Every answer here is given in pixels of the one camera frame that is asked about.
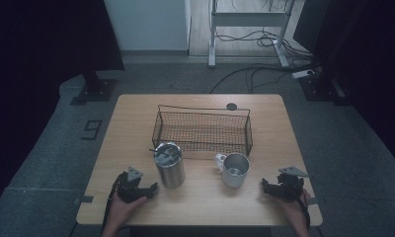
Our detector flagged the white power strip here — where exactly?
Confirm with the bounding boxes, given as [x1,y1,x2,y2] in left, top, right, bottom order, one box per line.
[290,68,316,80]

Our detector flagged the hand-held gripper cable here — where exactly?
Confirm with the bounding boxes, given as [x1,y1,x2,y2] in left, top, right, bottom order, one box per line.
[285,182,312,230]
[101,171,128,233]

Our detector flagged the steel tumbler with lid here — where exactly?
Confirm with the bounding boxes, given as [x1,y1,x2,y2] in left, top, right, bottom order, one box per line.
[148,141,187,190]

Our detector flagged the left hand-held gripper cable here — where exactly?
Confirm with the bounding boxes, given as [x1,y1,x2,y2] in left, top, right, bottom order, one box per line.
[101,171,128,233]

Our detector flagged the black floor cable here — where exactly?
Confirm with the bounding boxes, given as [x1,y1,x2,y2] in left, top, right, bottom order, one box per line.
[208,63,320,95]

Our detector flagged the person's right hand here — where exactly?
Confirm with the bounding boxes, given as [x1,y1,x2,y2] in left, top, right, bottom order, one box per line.
[277,190,312,231]

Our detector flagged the dark curtain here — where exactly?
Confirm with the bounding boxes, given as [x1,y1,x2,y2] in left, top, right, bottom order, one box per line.
[292,0,395,176]
[0,0,125,218]

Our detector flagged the steel mug with handle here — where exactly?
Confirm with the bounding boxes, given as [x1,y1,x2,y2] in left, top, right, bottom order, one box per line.
[213,152,251,189]

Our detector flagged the black stand base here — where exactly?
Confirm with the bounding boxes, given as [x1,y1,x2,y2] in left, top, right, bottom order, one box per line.
[69,70,119,107]
[298,72,352,107]

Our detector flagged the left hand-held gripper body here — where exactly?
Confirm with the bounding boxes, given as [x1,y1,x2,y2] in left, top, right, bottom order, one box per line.
[116,166,144,203]

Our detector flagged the dark wire mesh basket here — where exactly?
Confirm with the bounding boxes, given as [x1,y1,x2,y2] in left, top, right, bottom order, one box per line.
[151,104,254,157]

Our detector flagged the right hand-held gripper cable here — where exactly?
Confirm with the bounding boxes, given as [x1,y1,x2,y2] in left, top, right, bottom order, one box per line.
[285,182,312,230]

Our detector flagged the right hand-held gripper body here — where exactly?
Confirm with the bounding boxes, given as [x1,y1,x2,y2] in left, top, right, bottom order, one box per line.
[275,166,309,200]

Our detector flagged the white metal desk frame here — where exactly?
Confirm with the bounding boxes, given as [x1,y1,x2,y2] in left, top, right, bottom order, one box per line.
[207,0,296,69]

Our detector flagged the person's left hand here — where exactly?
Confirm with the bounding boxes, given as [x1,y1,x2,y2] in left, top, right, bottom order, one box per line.
[107,194,148,231]

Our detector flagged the tangle of black cables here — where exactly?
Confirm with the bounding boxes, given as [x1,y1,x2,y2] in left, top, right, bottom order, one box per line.
[214,28,315,61]

